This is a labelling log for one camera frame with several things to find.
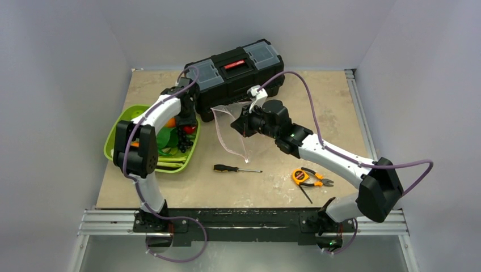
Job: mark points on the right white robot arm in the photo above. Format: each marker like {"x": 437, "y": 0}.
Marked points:
{"x": 378, "y": 184}

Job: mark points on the black yellow screwdriver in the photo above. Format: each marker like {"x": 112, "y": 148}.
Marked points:
{"x": 227, "y": 168}

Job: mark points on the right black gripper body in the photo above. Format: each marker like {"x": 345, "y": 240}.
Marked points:
{"x": 243, "y": 124}

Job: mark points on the orange tape measure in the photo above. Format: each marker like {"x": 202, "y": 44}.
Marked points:
{"x": 299, "y": 176}

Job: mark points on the orange green mango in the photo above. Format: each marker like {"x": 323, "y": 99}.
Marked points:
{"x": 171, "y": 123}

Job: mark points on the clear zip top bag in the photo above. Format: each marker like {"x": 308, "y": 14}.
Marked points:
{"x": 231, "y": 140}

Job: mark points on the green plastic tray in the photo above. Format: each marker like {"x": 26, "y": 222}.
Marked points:
{"x": 135, "y": 111}

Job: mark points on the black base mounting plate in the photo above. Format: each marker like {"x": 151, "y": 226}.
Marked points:
{"x": 304, "y": 226}

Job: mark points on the orange black pliers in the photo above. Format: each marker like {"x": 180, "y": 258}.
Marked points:
{"x": 315, "y": 179}

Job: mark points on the green leafy vegetable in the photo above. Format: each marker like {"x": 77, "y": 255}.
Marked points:
{"x": 167, "y": 139}

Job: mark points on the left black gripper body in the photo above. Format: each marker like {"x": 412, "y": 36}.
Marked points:
{"x": 186, "y": 117}

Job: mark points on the green celery stalks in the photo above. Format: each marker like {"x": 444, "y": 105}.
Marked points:
{"x": 171, "y": 162}

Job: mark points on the black plastic toolbox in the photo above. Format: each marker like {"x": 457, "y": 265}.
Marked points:
{"x": 225, "y": 78}

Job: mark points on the black grape bunch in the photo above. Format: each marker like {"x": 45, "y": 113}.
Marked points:
{"x": 183, "y": 142}

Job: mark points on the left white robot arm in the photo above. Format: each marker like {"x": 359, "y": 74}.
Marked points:
{"x": 135, "y": 150}

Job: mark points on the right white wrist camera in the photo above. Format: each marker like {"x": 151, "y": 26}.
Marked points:
{"x": 258, "y": 96}

